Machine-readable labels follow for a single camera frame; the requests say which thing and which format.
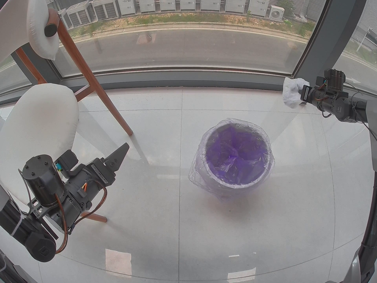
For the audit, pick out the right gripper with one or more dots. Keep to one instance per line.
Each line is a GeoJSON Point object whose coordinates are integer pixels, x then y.
{"type": "Point", "coordinates": [313, 96]}

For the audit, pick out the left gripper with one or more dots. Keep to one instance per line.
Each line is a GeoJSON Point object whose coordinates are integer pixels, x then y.
{"type": "Point", "coordinates": [88, 184]}

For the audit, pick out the white paper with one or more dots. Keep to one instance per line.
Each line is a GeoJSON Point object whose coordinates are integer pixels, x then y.
{"type": "Point", "coordinates": [291, 93]}

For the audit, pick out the purple plastic bag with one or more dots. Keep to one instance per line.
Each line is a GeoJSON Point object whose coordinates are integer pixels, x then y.
{"type": "Point", "coordinates": [235, 152]}

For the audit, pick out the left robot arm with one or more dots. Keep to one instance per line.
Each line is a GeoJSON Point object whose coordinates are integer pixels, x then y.
{"type": "Point", "coordinates": [41, 181]}

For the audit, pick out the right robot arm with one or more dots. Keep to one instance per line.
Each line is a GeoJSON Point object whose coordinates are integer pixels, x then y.
{"type": "Point", "coordinates": [341, 108]}

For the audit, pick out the white trash bin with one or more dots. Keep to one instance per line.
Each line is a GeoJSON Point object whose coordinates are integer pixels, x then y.
{"type": "Point", "coordinates": [265, 172]}

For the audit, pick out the white cushioned wooden chair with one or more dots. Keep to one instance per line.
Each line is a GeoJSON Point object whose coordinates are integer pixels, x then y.
{"type": "Point", "coordinates": [44, 119]}

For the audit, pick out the window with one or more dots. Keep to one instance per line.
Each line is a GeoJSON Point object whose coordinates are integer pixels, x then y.
{"type": "Point", "coordinates": [188, 69]}

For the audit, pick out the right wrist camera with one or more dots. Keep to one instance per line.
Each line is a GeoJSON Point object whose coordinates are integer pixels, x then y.
{"type": "Point", "coordinates": [319, 81]}

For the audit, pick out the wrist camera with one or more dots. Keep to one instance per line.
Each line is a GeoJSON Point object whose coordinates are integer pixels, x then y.
{"type": "Point", "coordinates": [319, 81]}
{"type": "Point", "coordinates": [67, 161]}

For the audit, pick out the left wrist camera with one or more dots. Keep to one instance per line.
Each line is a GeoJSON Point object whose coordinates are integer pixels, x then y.
{"type": "Point", "coordinates": [67, 161]}

